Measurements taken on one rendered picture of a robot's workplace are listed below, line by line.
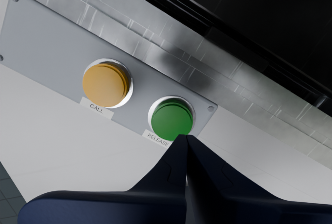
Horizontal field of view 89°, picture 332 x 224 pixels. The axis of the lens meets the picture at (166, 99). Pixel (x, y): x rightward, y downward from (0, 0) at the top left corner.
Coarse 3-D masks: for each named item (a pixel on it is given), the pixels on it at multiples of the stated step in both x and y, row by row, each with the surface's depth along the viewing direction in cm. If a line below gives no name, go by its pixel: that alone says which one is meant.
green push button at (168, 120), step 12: (156, 108) 16; (168, 108) 15; (180, 108) 15; (156, 120) 16; (168, 120) 16; (180, 120) 16; (192, 120) 16; (156, 132) 16; (168, 132) 16; (180, 132) 16
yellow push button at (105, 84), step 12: (96, 72) 15; (108, 72) 15; (120, 72) 15; (84, 84) 15; (96, 84) 15; (108, 84) 15; (120, 84) 15; (96, 96) 15; (108, 96) 15; (120, 96) 15
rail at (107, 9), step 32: (64, 0) 14; (96, 0) 15; (128, 0) 14; (96, 32) 15; (128, 32) 15; (160, 32) 15; (192, 32) 15; (160, 64) 15; (192, 64) 16; (224, 64) 15; (256, 64) 14; (224, 96) 16; (256, 96) 17; (288, 96) 16; (288, 128) 17; (320, 128) 17; (320, 160) 18
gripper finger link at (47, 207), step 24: (168, 168) 6; (48, 192) 3; (72, 192) 3; (96, 192) 3; (120, 192) 4; (144, 192) 4; (168, 192) 5; (24, 216) 3; (48, 216) 3; (72, 216) 3; (96, 216) 3; (120, 216) 3; (144, 216) 3; (168, 216) 3
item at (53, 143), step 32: (0, 64) 26; (0, 96) 28; (32, 96) 27; (64, 96) 27; (0, 128) 29; (32, 128) 29; (64, 128) 29; (96, 128) 29; (0, 160) 31; (32, 160) 31; (64, 160) 31; (96, 160) 31; (128, 160) 31; (32, 192) 34; (288, 192) 32
